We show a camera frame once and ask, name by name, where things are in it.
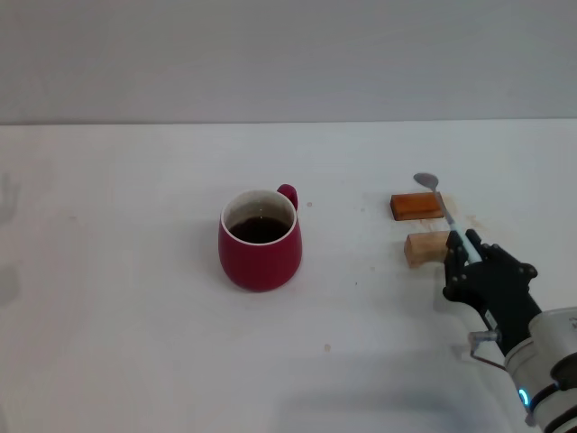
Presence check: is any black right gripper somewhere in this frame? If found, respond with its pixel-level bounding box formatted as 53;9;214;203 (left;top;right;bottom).
443;228;543;357

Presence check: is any blue handled metal spoon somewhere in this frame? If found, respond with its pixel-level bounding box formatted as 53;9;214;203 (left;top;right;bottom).
413;172;483;265

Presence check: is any red ceramic mug with coffee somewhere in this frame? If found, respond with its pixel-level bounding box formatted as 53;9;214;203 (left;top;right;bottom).
218;183;303;293

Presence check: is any light wooden block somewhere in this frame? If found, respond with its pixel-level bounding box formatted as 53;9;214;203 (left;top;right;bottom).
403;230;453;269

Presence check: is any dark brown wooden block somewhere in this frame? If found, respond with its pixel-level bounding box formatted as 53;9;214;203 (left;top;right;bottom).
389;191;445;222

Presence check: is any thin grey gripper cable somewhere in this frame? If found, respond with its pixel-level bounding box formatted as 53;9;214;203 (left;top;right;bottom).
468;330;510;372

